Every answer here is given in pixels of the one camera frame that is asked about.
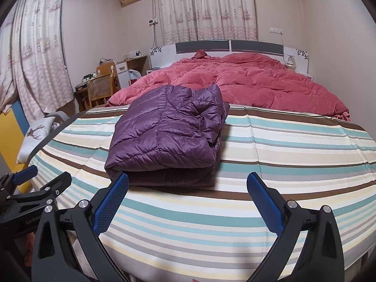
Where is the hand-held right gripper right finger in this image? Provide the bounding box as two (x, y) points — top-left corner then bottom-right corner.
(247, 173), (345, 282)

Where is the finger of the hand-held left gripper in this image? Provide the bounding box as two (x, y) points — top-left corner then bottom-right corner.
(10, 172), (72, 209)
(0, 165), (39, 196)

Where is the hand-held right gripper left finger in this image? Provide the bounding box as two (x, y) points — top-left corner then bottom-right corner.
(32, 172), (130, 282)

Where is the purple down jacket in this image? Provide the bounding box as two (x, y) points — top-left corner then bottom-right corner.
(104, 84), (231, 188)

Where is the person's left forearm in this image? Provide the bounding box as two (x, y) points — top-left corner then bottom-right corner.
(22, 232), (37, 268)

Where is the deer print pillow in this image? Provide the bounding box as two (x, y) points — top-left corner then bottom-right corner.
(16, 116), (58, 165)

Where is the striped bed sheet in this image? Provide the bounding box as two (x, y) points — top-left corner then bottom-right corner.
(28, 103), (376, 282)

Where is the grey cushion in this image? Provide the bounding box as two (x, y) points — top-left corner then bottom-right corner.
(45, 111), (71, 130)

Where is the dark wooden desk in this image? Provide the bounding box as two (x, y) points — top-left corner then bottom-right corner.
(73, 84), (90, 109)

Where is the wicker back chair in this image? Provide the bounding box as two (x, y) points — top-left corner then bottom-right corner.
(86, 73), (121, 109)

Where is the red comforter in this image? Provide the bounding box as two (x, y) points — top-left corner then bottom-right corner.
(106, 49), (351, 122)

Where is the printed side curtain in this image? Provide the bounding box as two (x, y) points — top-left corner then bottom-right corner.
(0, 0), (74, 115)

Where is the white drawer cabinet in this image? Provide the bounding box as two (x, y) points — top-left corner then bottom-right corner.
(115, 62), (130, 91)

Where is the brown case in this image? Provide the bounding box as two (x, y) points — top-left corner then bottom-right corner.
(96, 60), (117, 75)

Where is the white plastic bag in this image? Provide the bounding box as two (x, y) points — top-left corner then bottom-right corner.
(128, 69), (143, 87)

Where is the wooden side desk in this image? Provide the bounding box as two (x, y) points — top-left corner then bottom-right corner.
(126, 55), (148, 77)

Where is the bedside lamp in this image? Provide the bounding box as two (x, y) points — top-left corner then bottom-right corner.
(282, 54), (297, 71)

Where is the white grey headboard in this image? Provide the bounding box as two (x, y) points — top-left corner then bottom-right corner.
(150, 40), (309, 75)

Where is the printed window curtain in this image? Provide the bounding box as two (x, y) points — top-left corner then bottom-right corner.
(158, 0), (258, 45)

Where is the grey wall pipe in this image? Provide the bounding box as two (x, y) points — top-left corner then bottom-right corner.
(59, 0), (67, 63)

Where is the hanging wall cable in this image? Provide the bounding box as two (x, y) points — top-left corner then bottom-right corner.
(152, 0), (158, 47)

